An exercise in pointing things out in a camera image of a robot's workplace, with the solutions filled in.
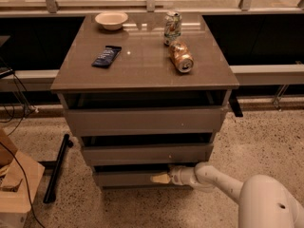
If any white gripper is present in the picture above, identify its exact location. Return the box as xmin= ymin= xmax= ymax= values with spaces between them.
xmin=150 ymin=165 xmax=198 ymax=186

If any grey drawer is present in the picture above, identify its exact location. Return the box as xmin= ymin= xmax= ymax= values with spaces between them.
xmin=92 ymin=168 xmax=204 ymax=188
xmin=65 ymin=107 xmax=227 ymax=137
xmin=82 ymin=143 xmax=214 ymax=166

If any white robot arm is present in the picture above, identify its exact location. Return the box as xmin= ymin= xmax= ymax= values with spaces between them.
xmin=150 ymin=162 xmax=304 ymax=228

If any grey drawer cabinet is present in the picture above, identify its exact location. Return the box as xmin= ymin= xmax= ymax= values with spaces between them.
xmin=51 ymin=12 xmax=238 ymax=176

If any black metal leg right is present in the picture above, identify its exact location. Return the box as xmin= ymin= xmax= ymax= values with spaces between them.
xmin=229 ymin=90 xmax=243 ymax=117

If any black metal floor bar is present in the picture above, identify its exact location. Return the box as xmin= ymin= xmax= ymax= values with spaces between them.
xmin=41 ymin=134 xmax=73 ymax=204

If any lying orange soda can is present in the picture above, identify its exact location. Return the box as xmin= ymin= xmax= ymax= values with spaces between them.
xmin=168 ymin=41 xmax=194 ymax=73

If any dark blue snack bar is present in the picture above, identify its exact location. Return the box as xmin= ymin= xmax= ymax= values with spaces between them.
xmin=91 ymin=46 xmax=122 ymax=68

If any brown cardboard box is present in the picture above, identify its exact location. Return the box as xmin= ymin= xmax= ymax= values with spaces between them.
xmin=0 ymin=129 xmax=45 ymax=228

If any upright green white can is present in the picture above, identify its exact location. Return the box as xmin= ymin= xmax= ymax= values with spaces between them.
xmin=163 ymin=10 xmax=181 ymax=46

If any white bowl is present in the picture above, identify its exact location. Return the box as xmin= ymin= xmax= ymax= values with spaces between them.
xmin=95 ymin=11 xmax=128 ymax=30

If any black cable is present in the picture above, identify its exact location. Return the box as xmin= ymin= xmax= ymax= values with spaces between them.
xmin=0 ymin=141 xmax=47 ymax=228

